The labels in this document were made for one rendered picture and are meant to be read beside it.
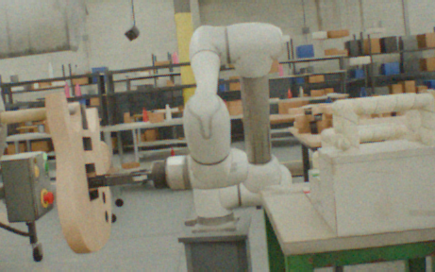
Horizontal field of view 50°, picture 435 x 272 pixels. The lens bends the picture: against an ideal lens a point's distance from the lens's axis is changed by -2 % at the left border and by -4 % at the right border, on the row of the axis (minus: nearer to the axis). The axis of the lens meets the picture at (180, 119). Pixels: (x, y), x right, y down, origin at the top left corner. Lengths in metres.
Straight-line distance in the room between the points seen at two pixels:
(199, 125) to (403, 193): 0.46
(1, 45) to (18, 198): 0.57
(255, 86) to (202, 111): 0.64
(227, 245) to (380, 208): 0.95
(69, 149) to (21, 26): 0.31
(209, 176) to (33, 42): 0.53
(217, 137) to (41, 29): 0.47
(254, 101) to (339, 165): 0.75
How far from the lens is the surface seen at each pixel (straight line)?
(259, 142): 1.81
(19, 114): 1.28
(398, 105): 1.06
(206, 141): 1.11
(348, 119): 1.03
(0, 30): 1.16
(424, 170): 1.09
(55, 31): 1.11
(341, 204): 1.05
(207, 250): 1.93
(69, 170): 1.18
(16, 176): 1.53
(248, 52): 1.63
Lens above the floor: 1.27
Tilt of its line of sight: 3 degrees down
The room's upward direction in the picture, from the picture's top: 6 degrees counter-clockwise
